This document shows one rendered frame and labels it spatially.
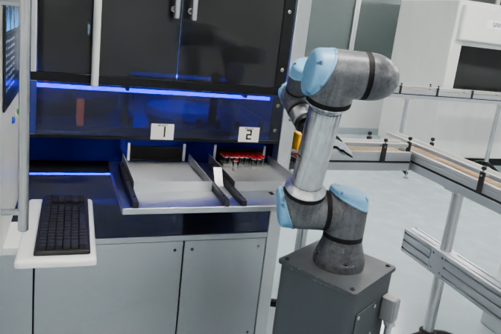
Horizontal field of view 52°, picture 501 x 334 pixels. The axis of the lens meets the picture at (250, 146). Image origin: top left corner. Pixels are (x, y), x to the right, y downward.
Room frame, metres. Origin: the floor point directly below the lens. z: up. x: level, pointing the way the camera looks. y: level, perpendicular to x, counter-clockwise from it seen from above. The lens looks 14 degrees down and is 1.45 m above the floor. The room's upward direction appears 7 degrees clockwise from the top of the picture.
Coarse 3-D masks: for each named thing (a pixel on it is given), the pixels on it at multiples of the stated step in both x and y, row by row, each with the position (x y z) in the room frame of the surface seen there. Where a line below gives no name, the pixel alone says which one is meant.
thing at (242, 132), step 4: (240, 128) 1.95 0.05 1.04; (244, 128) 1.96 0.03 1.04; (248, 128) 1.96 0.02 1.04; (252, 128) 1.97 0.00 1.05; (256, 128) 1.98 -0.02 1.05; (240, 132) 1.95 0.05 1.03; (244, 132) 1.96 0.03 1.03; (248, 132) 1.96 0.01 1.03; (252, 132) 1.97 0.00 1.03; (256, 132) 1.98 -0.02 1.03; (240, 136) 1.95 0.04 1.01; (244, 136) 1.96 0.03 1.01; (248, 136) 1.96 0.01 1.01; (252, 136) 1.97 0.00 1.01; (256, 136) 1.98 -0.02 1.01; (240, 140) 1.95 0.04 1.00; (244, 140) 1.96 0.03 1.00; (248, 140) 1.97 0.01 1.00; (252, 140) 1.97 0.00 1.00; (256, 140) 1.98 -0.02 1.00
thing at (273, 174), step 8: (208, 160) 1.99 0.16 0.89; (272, 160) 2.04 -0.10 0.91; (224, 168) 1.92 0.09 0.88; (240, 168) 1.95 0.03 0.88; (248, 168) 1.96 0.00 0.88; (256, 168) 1.98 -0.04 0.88; (264, 168) 1.99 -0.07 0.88; (272, 168) 2.00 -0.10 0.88; (280, 168) 1.95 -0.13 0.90; (224, 176) 1.78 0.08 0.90; (232, 176) 1.84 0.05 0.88; (240, 176) 1.85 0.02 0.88; (248, 176) 1.86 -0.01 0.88; (256, 176) 1.88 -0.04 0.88; (264, 176) 1.89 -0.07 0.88; (272, 176) 1.90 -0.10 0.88; (280, 176) 1.91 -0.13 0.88; (288, 176) 1.88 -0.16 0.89; (232, 184) 1.70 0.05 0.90; (240, 184) 1.68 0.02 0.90; (248, 184) 1.70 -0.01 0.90; (256, 184) 1.71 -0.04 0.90; (264, 184) 1.72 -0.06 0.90; (272, 184) 1.73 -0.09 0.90; (280, 184) 1.74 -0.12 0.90
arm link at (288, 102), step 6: (282, 84) 1.70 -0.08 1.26; (282, 90) 1.69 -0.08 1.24; (282, 96) 1.68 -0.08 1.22; (288, 96) 1.64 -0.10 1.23; (282, 102) 1.68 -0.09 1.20; (288, 102) 1.65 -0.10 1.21; (294, 102) 1.63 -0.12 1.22; (300, 102) 1.63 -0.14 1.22; (306, 102) 1.64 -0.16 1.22; (288, 108) 1.64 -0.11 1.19; (288, 114) 1.65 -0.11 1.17
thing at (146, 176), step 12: (132, 168) 1.79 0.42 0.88; (144, 168) 1.80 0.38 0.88; (156, 168) 1.82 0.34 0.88; (168, 168) 1.84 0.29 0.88; (180, 168) 1.86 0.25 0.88; (192, 168) 1.87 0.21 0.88; (132, 180) 1.59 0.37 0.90; (144, 180) 1.67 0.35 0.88; (156, 180) 1.68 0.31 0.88; (168, 180) 1.70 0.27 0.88; (180, 180) 1.72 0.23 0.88; (192, 180) 1.73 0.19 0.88; (204, 180) 1.72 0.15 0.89
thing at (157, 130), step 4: (152, 124) 1.83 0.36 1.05; (156, 124) 1.83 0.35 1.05; (160, 124) 1.84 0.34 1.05; (164, 124) 1.84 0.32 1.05; (168, 124) 1.85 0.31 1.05; (152, 128) 1.83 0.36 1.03; (156, 128) 1.83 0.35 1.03; (160, 128) 1.84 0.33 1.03; (168, 128) 1.85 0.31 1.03; (172, 128) 1.85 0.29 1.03; (152, 132) 1.83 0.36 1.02; (156, 132) 1.83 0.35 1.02; (160, 132) 1.84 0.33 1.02; (168, 132) 1.85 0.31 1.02; (172, 132) 1.85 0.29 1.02; (152, 136) 1.83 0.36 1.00; (156, 136) 1.83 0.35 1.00; (160, 136) 1.84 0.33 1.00; (168, 136) 1.85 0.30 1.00; (172, 136) 1.86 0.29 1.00
